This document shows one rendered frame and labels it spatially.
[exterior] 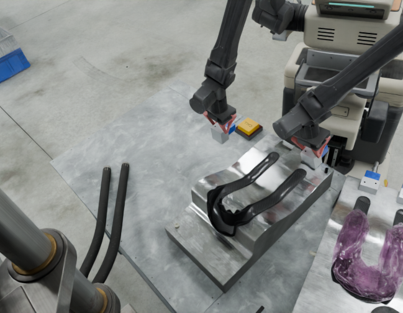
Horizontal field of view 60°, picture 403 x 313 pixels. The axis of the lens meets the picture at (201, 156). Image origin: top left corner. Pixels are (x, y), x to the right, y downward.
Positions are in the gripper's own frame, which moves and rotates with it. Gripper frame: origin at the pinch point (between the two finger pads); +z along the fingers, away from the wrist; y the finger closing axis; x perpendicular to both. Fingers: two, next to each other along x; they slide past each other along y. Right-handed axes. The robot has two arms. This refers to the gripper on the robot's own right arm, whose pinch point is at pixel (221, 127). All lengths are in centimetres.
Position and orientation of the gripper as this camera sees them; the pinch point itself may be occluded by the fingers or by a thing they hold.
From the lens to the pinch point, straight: 120.2
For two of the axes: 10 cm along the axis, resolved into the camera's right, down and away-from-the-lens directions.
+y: 6.7, 5.0, -5.5
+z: 1.3, 6.5, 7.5
